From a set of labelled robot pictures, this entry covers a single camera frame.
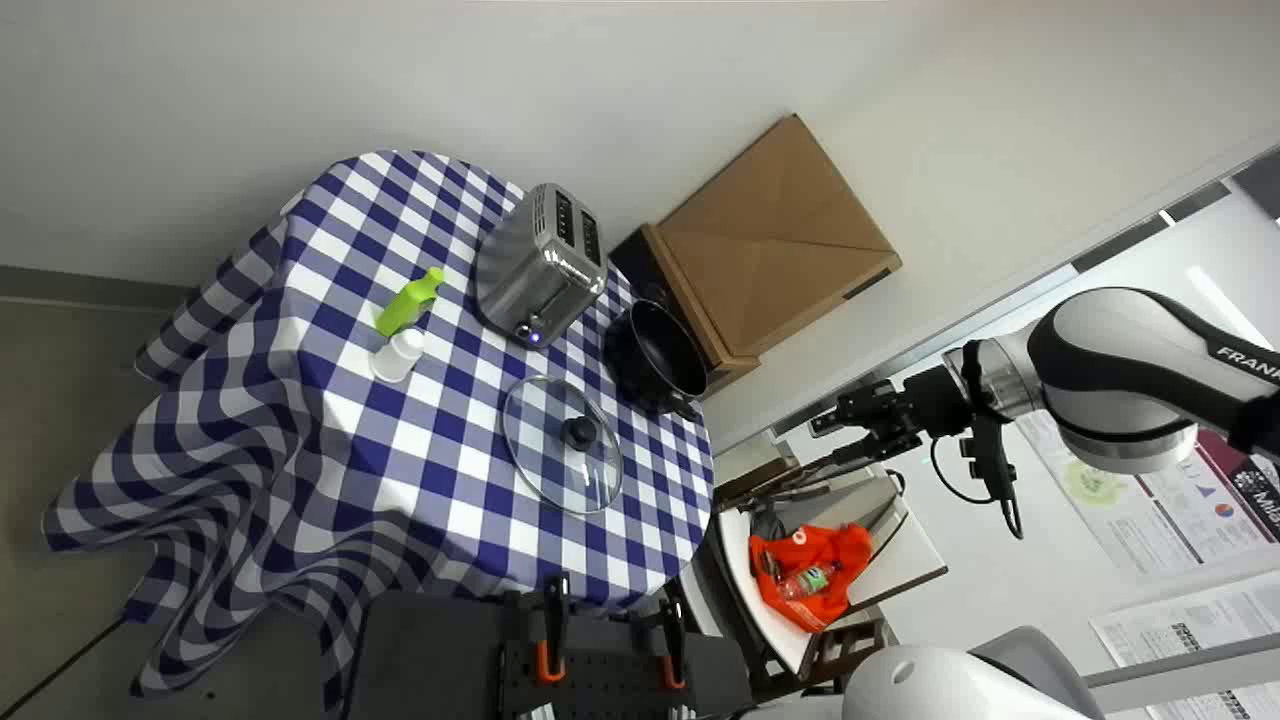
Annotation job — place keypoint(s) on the black clamp orange tip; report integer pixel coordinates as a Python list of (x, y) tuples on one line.
[(550, 643), (671, 646)]

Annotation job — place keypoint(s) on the black cooking pot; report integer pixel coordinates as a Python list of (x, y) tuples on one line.
[(655, 357)]

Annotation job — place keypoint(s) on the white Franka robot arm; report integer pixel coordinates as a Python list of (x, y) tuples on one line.
[(1133, 374)]

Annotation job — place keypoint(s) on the white side table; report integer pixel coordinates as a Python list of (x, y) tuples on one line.
[(905, 565)]

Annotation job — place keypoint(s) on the blue white checkered tablecloth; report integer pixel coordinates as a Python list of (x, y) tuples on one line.
[(332, 442)]

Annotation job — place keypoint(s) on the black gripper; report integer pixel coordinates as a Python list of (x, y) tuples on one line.
[(929, 400)]

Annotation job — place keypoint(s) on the glass pot lid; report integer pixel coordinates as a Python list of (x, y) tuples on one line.
[(563, 446)]

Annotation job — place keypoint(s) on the black perforated mounting board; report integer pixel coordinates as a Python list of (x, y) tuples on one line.
[(441, 653)]

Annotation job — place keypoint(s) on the silver toaster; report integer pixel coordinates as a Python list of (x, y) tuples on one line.
[(540, 264)]

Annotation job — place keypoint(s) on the large brown cardboard box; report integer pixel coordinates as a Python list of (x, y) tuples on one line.
[(767, 241)]

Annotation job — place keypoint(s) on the red white poster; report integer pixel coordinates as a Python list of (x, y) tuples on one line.
[(1200, 494)]

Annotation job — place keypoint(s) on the framed partition panel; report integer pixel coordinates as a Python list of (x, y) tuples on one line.
[(1013, 573)]

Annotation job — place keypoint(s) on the white printed paper sheet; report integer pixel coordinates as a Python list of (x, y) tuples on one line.
[(1200, 624)]

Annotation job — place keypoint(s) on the small white bottle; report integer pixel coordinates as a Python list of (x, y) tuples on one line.
[(398, 357)]

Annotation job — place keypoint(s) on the green plastic bottle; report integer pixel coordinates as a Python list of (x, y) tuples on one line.
[(411, 305)]

